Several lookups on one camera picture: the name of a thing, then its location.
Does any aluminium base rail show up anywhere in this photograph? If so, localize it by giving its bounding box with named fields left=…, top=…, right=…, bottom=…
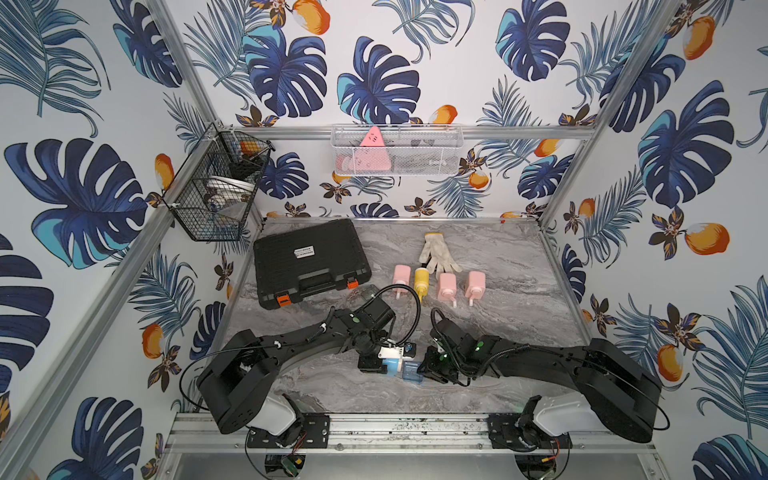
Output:
left=167, top=411, right=655, bottom=455

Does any grey clear sharpener tray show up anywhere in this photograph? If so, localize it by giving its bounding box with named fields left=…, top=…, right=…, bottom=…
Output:
left=359, top=284, right=380, bottom=303

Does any yellow pencil sharpener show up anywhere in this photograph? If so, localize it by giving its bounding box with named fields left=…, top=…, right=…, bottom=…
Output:
left=413, top=267, right=430, bottom=302

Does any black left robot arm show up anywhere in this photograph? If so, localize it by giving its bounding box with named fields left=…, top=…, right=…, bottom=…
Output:
left=195, top=284, right=422, bottom=435

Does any pink triangular object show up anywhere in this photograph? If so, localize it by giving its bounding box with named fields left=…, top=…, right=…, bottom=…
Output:
left=352, top=126, right=393, bottom=173

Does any pink pencil sharpener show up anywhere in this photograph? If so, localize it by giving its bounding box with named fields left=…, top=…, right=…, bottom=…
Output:
left=437, top=273, right=458, bottom=308
left=392, top=264, right=412, bottom=286
left=465, top=270, right=486, bottom=307

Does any blue clear sharpener tray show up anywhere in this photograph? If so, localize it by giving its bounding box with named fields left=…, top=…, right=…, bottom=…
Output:
left=401, top=361, right=424, bottom=384

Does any white knit work glove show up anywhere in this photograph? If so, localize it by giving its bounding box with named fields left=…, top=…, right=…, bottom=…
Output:
left=418, top=232, right=462, bottom=278

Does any blue pencil sharpener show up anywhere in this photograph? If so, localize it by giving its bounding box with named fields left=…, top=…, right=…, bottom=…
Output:
left=383, top=358, right=402, bottom=377

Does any black wire basket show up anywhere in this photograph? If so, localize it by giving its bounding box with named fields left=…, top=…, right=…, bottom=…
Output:
left=162, top=124, right=275, bottom=242

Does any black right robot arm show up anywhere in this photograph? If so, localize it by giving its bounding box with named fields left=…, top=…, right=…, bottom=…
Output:
left=419, top=308, right=662, bottom=443

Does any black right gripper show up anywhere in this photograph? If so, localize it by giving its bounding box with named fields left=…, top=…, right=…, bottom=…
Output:
left=411, top=345, right=462, bottom=382

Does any black plastic tool case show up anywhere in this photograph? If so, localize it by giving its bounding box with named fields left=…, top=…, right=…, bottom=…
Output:
left=253, top=219, right=372, bottom=310

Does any clear wall-mounted shelf bin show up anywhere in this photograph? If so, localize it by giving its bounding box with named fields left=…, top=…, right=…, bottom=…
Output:
left=330, top=124, right=464, bottom=176

